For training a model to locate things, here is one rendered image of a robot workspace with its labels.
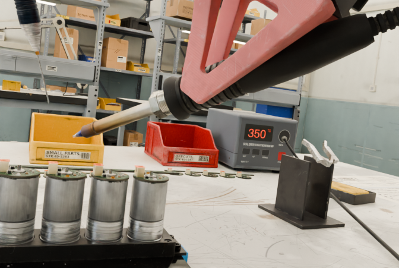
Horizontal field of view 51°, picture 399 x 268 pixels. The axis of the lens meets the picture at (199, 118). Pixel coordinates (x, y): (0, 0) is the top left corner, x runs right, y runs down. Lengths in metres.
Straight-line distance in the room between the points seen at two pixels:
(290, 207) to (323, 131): 5.92
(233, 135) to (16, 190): 0.48
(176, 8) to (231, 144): 2.35
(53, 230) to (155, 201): 0.07
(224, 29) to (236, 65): 0.04
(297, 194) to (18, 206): 0.29
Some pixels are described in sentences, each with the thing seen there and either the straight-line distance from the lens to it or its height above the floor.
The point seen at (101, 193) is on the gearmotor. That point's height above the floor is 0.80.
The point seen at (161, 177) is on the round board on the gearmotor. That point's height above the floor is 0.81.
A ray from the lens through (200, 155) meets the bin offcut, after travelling 0.69.
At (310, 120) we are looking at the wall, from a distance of 6.57.
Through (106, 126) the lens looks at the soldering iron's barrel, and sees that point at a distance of 0.25.
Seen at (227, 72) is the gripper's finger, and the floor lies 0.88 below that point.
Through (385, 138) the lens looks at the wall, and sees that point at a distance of 5.73.
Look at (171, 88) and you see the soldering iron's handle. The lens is 0.22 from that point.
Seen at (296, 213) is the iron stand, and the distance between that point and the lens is 0.46.
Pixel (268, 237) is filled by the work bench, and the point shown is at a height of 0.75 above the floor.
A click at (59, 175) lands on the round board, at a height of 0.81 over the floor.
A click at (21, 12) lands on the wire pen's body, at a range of 0.24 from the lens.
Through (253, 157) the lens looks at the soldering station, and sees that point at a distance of 0.71.
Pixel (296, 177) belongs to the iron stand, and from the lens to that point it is 0.46.
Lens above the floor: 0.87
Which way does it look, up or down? 4 degrees down
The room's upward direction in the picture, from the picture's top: 7 degrees clockwise
